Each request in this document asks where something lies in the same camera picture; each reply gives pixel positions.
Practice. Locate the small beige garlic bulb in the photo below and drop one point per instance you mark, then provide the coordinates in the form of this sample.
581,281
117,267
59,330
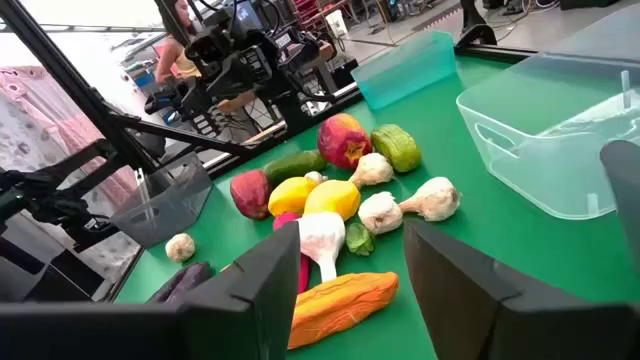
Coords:
315,176

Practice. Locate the pink chili pepper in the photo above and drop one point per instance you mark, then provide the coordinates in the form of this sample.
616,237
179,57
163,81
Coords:
304,275

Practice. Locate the pink patterned cloth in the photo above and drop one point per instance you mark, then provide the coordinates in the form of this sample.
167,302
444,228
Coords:
40,100

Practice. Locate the dark green cucumber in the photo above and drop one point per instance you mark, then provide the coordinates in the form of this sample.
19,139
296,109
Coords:
295,166

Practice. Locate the small green vegetable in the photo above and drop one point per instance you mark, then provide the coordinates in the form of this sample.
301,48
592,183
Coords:
359,240

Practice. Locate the purple eggplant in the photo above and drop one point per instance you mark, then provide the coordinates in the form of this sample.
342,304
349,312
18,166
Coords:
185,282

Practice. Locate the yellow lemon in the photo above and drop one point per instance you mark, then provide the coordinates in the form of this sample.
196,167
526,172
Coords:
332,200
290,197

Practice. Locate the smoky grey plastic basket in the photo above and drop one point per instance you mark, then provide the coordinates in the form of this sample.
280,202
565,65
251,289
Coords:
165,210
622,190

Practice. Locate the light green cucumber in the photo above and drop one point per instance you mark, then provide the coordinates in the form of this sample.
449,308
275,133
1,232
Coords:
397,147

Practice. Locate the teal plastic basket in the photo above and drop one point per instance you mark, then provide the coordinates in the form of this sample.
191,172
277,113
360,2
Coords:
400,75

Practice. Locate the green table mat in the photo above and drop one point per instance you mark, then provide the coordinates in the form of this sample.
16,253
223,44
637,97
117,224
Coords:
500,260

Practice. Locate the dark red apple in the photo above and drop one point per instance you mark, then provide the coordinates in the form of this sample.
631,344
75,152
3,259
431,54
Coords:
250,195

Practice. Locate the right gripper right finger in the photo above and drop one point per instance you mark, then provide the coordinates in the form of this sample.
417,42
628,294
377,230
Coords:
475,310

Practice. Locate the red apple with yellow patch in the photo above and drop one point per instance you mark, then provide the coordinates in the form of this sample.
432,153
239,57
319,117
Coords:
340,137

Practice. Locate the clear plastic basket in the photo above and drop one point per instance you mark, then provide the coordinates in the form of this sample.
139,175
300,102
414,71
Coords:
525,190

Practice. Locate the person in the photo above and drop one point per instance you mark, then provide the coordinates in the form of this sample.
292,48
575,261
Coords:
172,55

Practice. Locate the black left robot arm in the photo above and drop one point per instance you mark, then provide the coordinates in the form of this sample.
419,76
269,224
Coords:
292,107

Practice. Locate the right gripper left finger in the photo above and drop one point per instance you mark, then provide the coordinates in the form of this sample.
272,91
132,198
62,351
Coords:
250,310

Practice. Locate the bright white garlic bulb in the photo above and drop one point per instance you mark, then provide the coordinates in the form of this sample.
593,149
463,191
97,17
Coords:
320,235

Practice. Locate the black clamp bracket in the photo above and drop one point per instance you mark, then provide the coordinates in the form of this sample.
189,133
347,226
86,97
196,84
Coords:
475,36

